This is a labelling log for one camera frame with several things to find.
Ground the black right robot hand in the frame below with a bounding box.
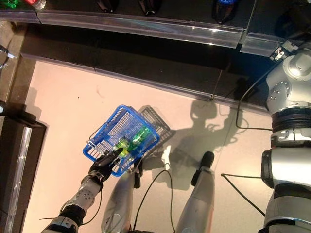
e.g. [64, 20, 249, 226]
[288, 0, 311, 44]

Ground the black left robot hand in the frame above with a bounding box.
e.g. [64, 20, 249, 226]
[87, 147, 124, 183]

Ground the blue plastic shopping basket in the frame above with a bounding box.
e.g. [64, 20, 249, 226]
[82, 104, 161, 177]

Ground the silver robot left leg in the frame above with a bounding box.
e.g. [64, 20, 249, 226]
[101, 160, 144, 233]

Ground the black side shelf unit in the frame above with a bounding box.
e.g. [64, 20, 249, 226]
[0, 103, 49, 233]

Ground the black base shelf plinth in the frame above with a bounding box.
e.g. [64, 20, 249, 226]
[20, 23, 270, 112]

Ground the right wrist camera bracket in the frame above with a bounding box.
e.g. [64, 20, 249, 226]
[268, 39, 305, 63]

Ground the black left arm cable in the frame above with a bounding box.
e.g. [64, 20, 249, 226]
[81, 188, 103, 226]

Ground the black shelf board clear rail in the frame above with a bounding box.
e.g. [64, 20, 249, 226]
[36, 0, 245, 51]
[239, 0, 311, 60]
[0, 8, 41, 24]

